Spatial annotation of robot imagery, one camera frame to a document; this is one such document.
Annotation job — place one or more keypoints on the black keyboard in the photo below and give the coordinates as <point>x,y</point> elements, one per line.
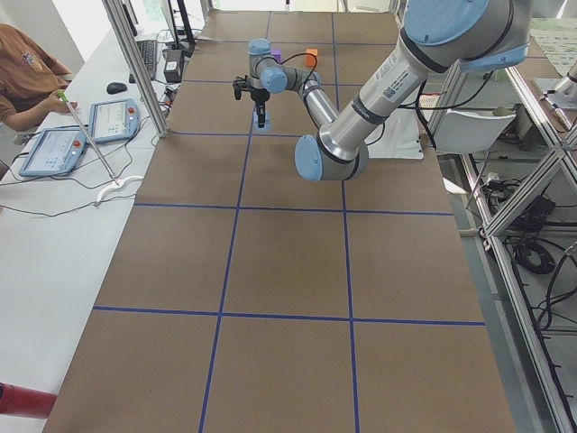
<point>148,52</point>

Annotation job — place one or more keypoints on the purple foam block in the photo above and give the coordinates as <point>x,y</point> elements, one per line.
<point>277,55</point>

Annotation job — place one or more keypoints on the light blue foam block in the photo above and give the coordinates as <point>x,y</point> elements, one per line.
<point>263,128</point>

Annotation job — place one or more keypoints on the aluminium frame post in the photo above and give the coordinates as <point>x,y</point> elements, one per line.
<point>128,46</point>

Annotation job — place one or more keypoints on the blue teach pendant far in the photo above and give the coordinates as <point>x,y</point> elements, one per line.
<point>113,121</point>

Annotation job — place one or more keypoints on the white reacher stick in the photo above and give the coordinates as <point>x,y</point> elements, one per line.
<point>116,182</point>

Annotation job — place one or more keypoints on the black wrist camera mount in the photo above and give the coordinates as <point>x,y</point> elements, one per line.
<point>240,85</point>

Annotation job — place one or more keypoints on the blue teach pendant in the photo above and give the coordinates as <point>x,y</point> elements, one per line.
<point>55,152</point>
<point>113,121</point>

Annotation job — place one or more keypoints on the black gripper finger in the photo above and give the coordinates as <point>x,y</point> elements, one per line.
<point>257,115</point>
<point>263,113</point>

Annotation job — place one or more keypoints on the orange foam block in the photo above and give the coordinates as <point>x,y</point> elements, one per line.
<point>311,55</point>

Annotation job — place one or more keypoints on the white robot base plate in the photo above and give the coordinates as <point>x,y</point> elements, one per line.
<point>397,138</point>

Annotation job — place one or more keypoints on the blue teach pendant near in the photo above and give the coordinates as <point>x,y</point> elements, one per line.
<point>55,152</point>

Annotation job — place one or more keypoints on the white chair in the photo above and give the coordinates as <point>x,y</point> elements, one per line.
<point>463,132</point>

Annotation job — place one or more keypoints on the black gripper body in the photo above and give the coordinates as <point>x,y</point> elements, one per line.
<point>259,96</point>

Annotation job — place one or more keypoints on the black computer mouse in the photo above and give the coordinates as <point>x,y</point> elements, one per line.
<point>114,88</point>

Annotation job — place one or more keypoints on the person in brown shirt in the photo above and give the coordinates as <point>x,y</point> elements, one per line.
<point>30,81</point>

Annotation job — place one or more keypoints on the red cylinder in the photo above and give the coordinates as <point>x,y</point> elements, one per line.
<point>25,402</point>

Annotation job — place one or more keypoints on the aluminium frame rail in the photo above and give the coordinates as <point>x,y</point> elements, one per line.
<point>523,190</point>

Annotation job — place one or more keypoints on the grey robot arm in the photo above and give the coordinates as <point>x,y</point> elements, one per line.
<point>482,35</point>

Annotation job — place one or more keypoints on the black power adapter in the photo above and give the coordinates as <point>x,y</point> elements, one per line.
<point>174,65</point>

